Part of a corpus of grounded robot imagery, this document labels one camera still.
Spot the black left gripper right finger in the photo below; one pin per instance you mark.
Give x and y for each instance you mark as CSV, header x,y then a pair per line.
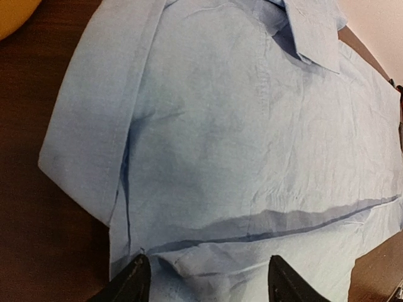
x,y
286,285

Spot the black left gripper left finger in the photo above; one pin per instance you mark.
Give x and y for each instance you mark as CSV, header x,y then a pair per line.
x,y
132,284

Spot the light blue long sleeve shirt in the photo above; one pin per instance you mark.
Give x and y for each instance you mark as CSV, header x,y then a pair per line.
x,y
212,135

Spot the red black plaid folded shirt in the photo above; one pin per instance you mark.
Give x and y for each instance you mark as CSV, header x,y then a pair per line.
x,y
399,88

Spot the yellow plastic basket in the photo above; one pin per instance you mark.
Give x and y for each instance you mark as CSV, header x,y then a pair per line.
x,y
14,13

